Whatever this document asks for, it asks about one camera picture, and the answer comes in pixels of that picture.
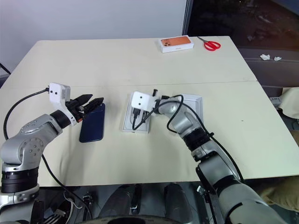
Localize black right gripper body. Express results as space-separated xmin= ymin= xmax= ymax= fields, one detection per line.
xmin=132 ymin=107 xmax=150 ymax=120

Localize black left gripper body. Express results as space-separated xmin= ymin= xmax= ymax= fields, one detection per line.
xmin=65 ymin=99 xmax=88 ymax=124

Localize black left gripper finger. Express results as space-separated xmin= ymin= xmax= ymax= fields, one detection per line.
xmin=83 ymin=97 xmax=105 ymax=116
xmin=74 ymin=93 xmax=93 ymax=106

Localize white phone box base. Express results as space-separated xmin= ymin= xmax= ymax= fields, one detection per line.
xmin=121 ymin=91 xmax=153 ymax=134

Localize dark blue smartphone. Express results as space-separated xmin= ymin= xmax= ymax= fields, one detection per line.
xmin=78 ymin=102 xmax=106 ymax=143

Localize white phone box lid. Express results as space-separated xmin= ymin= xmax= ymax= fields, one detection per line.
xmin=179 ymin=93 xmax=203 ymax=125

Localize white box with orange phone print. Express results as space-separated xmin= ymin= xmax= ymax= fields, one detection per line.
xmin=160 ymin=35 xmax=195 ymax=54

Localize black metal stand leg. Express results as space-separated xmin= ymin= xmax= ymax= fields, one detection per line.
xmin=0 ymin=62 xmax=11 ymax=77

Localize black upright bar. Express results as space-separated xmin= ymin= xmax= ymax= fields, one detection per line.
xmin=130 ymin=183 xmax=142 ymax=209

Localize black curved rim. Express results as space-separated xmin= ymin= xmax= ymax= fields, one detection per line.
xmin=90 ymin=214 xmax=179 ymax=224

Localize beige cloth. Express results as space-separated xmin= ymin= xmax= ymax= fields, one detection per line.
xmin=278 ymin=86 xmax=299 ymax=119

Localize beige trouser leg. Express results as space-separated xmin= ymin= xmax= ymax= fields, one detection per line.
xmin=259 ymin=177 xmax=299 ymax=209

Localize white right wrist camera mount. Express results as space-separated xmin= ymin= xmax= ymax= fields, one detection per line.
xmin=130 ymin=91 xmax=157 ymax=112

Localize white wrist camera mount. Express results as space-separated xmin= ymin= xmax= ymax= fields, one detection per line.
xmin=48 ymin=82 xmax=78 ymax=127
xmin=130 ymin=91 xmax=157 ymax=112

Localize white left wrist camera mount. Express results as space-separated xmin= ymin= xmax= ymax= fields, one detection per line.
xmin=48 ymin=82 xmax=78 ymax=127

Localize thin white wire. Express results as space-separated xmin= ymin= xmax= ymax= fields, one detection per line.
xmin=63 ymin=190 xmax=83 ymax=209

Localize red-handled scissors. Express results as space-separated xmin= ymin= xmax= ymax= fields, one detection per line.
xmin=197 ymin=36 xmax=221 ymax=51

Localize grey partition post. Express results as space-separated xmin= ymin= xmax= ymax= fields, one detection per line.
xmin=182 ymin=0 xmax=194 ymax=37

